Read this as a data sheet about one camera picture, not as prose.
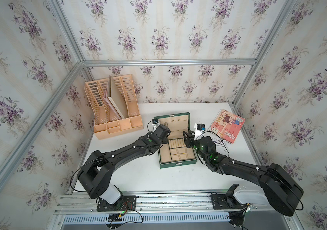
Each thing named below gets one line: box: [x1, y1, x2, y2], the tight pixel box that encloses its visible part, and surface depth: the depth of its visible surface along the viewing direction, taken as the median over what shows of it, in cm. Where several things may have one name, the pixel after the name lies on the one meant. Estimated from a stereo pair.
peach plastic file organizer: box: [84, 73, 144, 140], surface depth 101 cm
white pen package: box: [211, 138, 228, 148], surface depth 97 cm
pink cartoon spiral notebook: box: [208, 108, 246, 145], surface depth 107 cm
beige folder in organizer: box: [106, 74, 129, 119], surface depth 104 cm
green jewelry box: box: [153, 112, 198, 169], surface depth 89 cm
